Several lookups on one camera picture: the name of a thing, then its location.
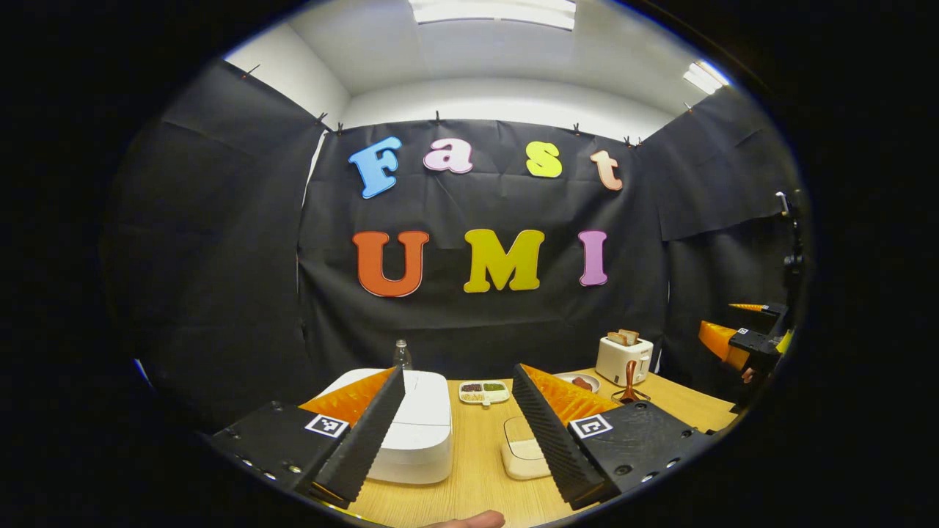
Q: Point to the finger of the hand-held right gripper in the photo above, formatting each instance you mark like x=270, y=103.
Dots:
x=719, y=341
x=748, y=306

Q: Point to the white round plate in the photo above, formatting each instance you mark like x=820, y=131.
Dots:
x=596, y=381

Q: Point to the white divided grain dish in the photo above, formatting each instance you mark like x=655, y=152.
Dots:
x=484, y=392

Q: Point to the white rice cooker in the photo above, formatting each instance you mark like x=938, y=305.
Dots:
x=422, y=433

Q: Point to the ceiling light panel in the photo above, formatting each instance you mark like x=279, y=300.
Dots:
x=704, y=77
x=491, y=11

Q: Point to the toast slice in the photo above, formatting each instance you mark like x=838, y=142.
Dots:
x=629, y=336
x=617, y=338

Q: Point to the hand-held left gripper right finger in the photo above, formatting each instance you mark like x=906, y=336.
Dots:
x=546, y=433

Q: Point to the clear plastic water bottle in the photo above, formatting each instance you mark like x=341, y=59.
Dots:
x=402, y=358

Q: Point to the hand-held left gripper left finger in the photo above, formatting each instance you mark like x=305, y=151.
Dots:
x=367, y=440

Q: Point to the white toaster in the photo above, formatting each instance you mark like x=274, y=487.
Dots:
x=620, y=363

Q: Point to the black backdrop cloth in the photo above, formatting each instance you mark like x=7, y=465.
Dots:
x=220, y=257

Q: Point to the clear box of white rice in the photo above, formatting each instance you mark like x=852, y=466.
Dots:
x=524, y=458

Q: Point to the brown meat piece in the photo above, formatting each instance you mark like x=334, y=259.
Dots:
x=583, y=383

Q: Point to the brown wooden spoon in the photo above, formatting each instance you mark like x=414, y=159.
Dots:
x=630, y=374

